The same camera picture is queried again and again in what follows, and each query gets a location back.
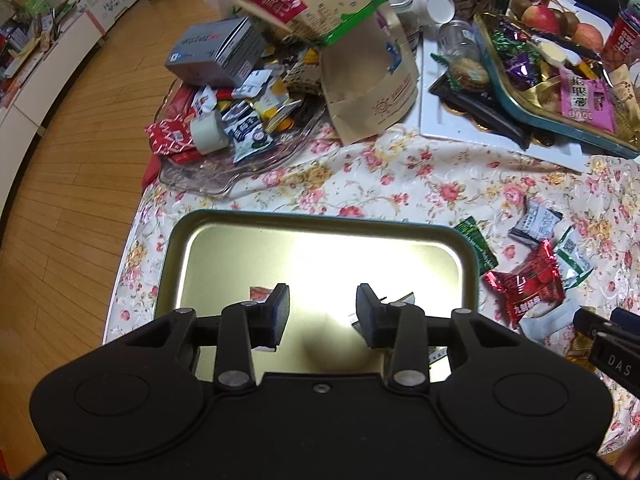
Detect red apple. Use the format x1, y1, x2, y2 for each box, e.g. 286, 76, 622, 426
521, 4, 561, 36
571, 22, 606, 53

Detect clutter on cabinet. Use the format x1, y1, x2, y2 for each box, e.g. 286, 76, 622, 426
0, 0, 81, 106

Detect gold tray with snacks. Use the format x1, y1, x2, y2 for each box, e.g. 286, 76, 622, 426
472, 12, 640, 161

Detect red patterned snack packet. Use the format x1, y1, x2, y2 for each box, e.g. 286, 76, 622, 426
145, 114, 198, 156

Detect green foil candy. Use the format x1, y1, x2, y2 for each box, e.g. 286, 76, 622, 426
492, 27, 531, 56

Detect purple foil candy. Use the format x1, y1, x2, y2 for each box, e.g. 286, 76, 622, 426
502, 52, 543, 91

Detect translucent white snack packet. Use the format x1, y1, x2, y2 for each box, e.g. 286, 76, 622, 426
517, 297, 581, 346

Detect wrapped round cookies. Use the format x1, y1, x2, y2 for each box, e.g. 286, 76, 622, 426
447, 57, 491, 92

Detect pale tape roll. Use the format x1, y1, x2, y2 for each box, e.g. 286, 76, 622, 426
190, 110, 231, 155

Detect pale round candy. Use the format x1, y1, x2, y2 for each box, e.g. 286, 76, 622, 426
537, 40, 568, 66

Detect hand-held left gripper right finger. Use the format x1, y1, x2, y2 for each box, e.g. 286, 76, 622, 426
355, 283, 526, 394

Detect floral tablecloth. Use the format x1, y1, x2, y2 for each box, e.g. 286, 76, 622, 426
102, 122, 640, 461

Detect empty clear glass jar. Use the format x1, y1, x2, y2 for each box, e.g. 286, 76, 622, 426
439, 19, 483, 61

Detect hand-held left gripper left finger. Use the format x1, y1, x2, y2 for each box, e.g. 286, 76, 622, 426
102, 282, 291, 394

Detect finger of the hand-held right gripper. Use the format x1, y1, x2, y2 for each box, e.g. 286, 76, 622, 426
610, 308, 640, 335
572, 307, 613, 337

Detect plain kraft paper bag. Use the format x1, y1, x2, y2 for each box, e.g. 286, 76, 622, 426
320, 7, 421, 146

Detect small kraft snack packet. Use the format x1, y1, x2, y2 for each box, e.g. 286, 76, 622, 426
607, 62, 640, 111

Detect white navy snack packet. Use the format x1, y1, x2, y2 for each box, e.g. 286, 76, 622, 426
509, 197, 563, 247

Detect clear glass platter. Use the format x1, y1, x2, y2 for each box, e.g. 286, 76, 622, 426
159, 77, 331, 196

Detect green white snack packet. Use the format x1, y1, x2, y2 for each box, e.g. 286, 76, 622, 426
554, 226, 595, 288

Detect white low cabinet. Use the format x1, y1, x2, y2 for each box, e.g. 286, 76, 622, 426
0, 5, 108, 211

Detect gold tray teal rim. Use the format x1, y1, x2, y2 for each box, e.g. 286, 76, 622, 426
154, 209, 485, 386

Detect grey cardboard box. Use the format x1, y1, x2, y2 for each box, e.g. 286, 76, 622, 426
165, 16, 268, 88

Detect white rectangular tray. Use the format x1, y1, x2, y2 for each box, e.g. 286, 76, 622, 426
419, 30, 591, 173

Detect pile of assorted small packets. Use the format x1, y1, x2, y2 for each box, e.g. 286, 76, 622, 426
192, 47, 326, 136

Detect white blue snack packet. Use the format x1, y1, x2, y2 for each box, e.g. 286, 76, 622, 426
222, 101, 276, 163

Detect white round cup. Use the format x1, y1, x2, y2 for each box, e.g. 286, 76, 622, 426
425, 0, 456, 23

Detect dark green snack packet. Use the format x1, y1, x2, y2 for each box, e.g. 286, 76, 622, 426
452, 216, 499, 277

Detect flat black box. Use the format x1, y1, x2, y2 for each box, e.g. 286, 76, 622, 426
429, 75, 533, 151

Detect gold foil candy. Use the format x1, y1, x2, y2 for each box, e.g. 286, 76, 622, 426
565, 332, 601, 373

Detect pink snack packet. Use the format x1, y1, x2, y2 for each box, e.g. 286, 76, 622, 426
559, 67, 617, 133

